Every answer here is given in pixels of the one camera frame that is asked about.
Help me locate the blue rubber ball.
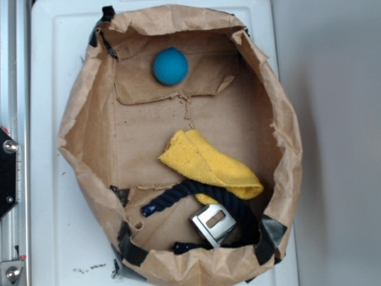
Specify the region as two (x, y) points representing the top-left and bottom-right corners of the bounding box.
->
(152, 47), (189, 86)

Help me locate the yellow microfiber cloth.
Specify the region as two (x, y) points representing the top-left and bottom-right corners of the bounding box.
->
(158, 129), (264, 200)

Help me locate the brown paper bag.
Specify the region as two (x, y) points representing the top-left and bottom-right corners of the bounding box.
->
(57, 5), (302, 285)

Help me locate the white plastic tray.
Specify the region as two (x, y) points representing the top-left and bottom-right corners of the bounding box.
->
(29, 0), (300, 286)

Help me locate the dark blue rope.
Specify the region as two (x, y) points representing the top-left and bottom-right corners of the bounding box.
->
(140, 179), (260, 255)

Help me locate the black bracket with bolts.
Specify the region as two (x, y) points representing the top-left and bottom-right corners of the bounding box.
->
(0, 126), (18, 219)

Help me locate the aluminium frame rail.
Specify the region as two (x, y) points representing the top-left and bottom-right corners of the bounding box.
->
(1, 1), (33, 285)

